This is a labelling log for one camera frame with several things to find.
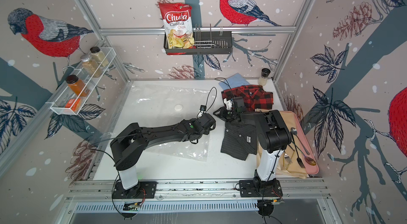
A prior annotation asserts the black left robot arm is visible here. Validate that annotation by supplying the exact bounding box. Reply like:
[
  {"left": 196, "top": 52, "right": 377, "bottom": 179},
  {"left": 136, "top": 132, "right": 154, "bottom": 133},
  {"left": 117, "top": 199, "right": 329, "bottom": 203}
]
[{"left": 110, "top": 113, "right": 216, "bottom": 191}]

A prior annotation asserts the black wire wall basket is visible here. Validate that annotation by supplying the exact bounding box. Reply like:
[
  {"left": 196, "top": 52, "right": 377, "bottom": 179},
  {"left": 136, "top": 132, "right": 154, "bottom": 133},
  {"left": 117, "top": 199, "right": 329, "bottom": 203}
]
[{"left": 163, "top": 27, "right": 233, "bottom": 55}]

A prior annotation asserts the clear acrylic wall shelf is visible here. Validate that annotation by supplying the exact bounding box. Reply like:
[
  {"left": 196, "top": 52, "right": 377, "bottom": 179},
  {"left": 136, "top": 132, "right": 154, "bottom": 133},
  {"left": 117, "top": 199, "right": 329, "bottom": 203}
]
[{"left": 50, "top": 48, "right": 116, "bottom": 115}]

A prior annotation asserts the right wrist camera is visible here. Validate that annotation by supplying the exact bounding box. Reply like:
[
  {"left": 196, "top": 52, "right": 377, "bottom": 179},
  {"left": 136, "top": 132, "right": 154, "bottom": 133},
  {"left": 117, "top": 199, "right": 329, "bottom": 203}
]
[{"left": 223, "top": 98, "right": 236, "bottom": 111}]

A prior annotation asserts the red Chuba cassava chips bag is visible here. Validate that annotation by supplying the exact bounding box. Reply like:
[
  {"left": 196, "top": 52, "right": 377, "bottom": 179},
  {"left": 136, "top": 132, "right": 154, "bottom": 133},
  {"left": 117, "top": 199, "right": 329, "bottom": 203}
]
[{"left": 159, "top": 3, "right": 195, "bottom": 50}]

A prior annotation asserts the clear plastic vacuum bag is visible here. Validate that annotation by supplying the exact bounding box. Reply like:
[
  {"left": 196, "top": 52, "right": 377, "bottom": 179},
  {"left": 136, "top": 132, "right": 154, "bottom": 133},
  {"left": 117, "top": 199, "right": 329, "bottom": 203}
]
[{"left": 125, "top": 85, "right": 217, "bottom": 162}]

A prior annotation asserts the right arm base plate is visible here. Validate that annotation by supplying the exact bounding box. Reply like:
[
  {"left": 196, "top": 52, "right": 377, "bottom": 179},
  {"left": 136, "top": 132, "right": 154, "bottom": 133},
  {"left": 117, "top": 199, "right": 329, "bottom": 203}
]
[{"left": 238, "top": 178, "right": 283, "bottom": 197}]

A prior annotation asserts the pepper grinder black cap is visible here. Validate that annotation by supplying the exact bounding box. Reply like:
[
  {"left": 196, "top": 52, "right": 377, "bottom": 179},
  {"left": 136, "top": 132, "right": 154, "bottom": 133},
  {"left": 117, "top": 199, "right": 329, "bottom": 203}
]
[{"left": 258, "top": 68, "right": 271, "bottom": 86}]

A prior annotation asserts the orange sauce jar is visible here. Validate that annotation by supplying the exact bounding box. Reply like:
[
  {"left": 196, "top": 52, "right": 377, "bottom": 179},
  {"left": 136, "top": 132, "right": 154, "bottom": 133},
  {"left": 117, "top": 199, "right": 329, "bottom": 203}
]
[{"left": 65, "top": 74, "right": 89, "bottom": 97}]

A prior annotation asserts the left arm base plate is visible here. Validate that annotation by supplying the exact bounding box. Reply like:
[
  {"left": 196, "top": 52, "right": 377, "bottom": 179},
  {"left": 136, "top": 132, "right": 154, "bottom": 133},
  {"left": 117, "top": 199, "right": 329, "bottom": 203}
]
[{"left": 112, "top": 181, "right": 158, "bottom": 200}]

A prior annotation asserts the grey pinstriped shirt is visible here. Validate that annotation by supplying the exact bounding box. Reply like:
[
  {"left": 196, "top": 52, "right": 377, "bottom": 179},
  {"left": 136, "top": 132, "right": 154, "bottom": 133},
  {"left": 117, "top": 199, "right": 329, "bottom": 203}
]
[{"left": 220, "top": 121, "right": 258, "bottom": 161}]

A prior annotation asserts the small orange box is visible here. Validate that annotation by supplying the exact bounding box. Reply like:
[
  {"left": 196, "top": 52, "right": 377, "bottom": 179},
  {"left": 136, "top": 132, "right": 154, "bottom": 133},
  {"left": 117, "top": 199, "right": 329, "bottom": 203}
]
[{"left": 65, "top": 98, "right": 82, "bottom": 112}]

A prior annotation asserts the light blue folded cloth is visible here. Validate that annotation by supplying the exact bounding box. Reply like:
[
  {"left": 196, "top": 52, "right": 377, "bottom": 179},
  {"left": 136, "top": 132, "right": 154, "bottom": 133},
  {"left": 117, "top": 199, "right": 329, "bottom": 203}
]
[{"left": 215, "top": 73, "right": 250, "bottom": 90}]

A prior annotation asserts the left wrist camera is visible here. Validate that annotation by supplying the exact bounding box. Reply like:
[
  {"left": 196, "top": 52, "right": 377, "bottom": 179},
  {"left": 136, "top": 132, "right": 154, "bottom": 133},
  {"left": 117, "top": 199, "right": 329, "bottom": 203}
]
[{"left": 200, "top": 105, "right": 207, "bottom": 112}]

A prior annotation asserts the red black plaid shirt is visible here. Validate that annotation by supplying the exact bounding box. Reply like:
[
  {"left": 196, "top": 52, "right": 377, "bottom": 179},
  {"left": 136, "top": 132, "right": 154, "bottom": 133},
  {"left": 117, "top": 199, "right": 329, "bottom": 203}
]
[{"left": 222, "top": 85, "right": 273, "bottom": 111}]

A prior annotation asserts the pink tray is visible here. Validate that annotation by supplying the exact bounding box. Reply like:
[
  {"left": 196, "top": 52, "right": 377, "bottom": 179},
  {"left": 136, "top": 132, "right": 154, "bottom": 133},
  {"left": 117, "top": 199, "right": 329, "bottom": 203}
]
[{"left": 286, "top": 110, "right": 320, "bottom": 176}]

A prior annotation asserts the spice jar black lid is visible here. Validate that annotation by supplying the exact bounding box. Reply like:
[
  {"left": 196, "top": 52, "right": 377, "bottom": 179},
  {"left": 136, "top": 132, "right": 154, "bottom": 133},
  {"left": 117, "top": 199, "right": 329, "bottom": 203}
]
[{"left": 90, "top": 46, "right": 109, "bottom": 67}]

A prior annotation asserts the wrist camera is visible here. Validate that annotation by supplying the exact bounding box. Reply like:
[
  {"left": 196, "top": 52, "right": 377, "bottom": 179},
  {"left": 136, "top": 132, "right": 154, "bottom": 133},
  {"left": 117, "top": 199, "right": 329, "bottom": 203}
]
[
  {"left": 200, "top": 105, "right": 207, "bottom": 112},
  {"left": 223, "top": 98, "right": 236, "bottom": 111}
]

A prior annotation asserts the gold spoon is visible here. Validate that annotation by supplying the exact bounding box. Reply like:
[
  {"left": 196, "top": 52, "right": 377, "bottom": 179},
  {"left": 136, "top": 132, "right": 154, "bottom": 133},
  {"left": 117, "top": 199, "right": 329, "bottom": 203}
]
[{"left": 298, "top": 148, "right": 316, "bottom": 166}]

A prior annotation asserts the silver spoon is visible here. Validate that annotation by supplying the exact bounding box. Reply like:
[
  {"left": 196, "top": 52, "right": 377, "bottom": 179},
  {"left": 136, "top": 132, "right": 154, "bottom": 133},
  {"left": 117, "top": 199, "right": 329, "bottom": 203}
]
[{"left": 290, "top": 127, "right": 311, "bottom": 156}]

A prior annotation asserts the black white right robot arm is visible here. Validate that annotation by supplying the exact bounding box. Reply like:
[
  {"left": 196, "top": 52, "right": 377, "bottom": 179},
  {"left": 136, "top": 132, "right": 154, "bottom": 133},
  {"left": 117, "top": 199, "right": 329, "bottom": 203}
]
[{"left": 213, "top": 97, "right": 292, "bottom": 197}]

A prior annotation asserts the aluminium mounting rail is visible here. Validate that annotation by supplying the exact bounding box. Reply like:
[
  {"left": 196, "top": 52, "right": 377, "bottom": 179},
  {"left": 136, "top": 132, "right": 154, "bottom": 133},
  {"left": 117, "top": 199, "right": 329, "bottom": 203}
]
[{"left": 65, "top": 178, "right": 331, "bottom": 202}]

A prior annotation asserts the beige folded cloth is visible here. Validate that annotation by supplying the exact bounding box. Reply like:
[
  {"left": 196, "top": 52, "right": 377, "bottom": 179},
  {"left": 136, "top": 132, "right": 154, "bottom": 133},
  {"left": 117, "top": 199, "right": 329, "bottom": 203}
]
[{"left": 254, "top": 108, "right": 318, "bottom": 179}]

